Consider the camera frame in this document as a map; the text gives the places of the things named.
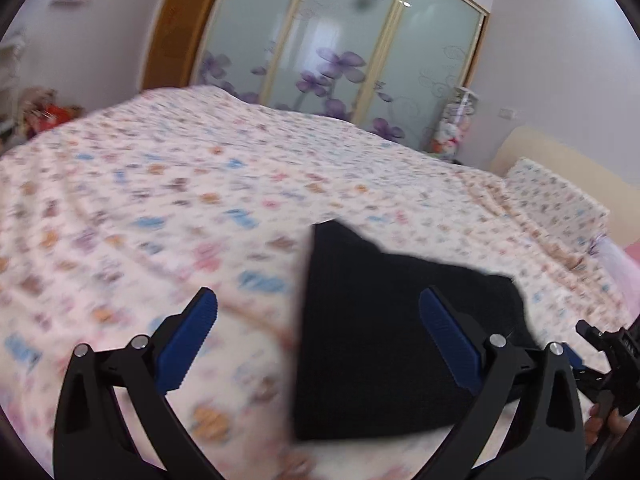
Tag black pants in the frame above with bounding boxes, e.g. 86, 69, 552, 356
292, 220, 536, 442

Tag beige headboard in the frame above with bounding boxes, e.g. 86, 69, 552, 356
489, 126, 640, 247

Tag floral bed sheet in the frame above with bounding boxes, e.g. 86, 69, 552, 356
1, 87, 630, 479

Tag floral pillow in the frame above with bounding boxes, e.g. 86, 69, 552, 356
504, 157, 610, 252

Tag glass sliding wardrobe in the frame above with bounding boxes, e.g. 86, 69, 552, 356
142, 0, 489, 151

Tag right hand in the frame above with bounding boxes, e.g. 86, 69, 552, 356
584, 403, 630, 448

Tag red stuffed toys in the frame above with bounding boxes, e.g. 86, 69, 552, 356
16, 87, 85, 140

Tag clear toy container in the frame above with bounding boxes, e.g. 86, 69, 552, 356
427, 87, 478, 160

